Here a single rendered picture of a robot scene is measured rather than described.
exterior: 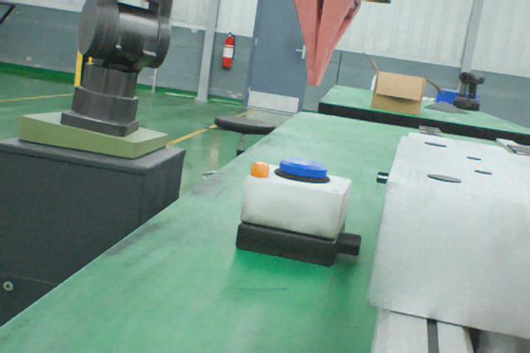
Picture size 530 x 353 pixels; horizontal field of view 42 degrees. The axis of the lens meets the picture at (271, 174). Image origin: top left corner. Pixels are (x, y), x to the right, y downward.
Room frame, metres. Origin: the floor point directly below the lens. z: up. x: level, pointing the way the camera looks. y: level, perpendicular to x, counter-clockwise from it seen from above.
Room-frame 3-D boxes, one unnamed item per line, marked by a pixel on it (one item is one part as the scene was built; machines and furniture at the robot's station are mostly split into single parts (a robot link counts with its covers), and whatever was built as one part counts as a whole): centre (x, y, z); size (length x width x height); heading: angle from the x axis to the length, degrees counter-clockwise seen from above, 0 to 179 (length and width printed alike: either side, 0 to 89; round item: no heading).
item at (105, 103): (0.95, 0.24, 0.84); 0.12 x 0.09 x 0.08; 2
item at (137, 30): (0.94, 0.22, 0.92); 0.09 x 0.05 x 0.10; 32
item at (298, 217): (0.57, -0.03, 0.81); 0.10 x 0.08 x 0.06; 80
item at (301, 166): (0.57, -0.03, 0.84); 0.04 x 0.04 x 0.02
